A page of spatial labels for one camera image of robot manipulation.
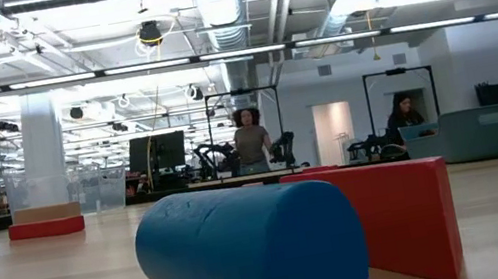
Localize silver ventilation duct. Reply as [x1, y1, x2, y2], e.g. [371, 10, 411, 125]
[189, 0, 268, 117]

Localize red cube block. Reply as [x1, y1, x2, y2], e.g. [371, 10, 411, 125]
[300, 161, 339, 176]

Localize standing person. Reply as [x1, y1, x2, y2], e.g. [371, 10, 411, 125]
[226, 103, 279, 179]

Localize black table edge frame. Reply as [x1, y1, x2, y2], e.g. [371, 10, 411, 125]
[0, 130, 498, 247]

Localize large black monitor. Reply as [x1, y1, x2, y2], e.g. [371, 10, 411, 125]
[123, 129, 191, 178]

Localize black ceiling cable reel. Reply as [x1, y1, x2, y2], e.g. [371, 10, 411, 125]
[135, 18, 166, 50]

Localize large red rectangular block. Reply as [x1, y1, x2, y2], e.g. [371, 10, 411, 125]
[278, 148, 469, 279]

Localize clear plastic bin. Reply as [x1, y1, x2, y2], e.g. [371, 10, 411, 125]
[1, 152, 134, 230]

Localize long ceiling light strip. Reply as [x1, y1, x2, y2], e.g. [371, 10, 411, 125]
[0, 1, 498, 104]

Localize grey-blue plastic bin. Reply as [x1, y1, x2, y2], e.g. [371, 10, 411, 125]
[397, 103, 498, 174]

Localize seated person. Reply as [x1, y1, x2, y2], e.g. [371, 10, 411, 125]
[380, 88, 434, 161]

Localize blue cylinder block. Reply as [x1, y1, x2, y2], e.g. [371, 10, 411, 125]
[127, 164, 374, 279]

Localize white building column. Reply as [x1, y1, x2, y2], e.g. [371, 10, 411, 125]
[11, 89, 75, 211]

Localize black rig frame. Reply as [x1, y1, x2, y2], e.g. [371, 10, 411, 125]
[361, 62, 445, 150]
[201, 83, 292, 181]

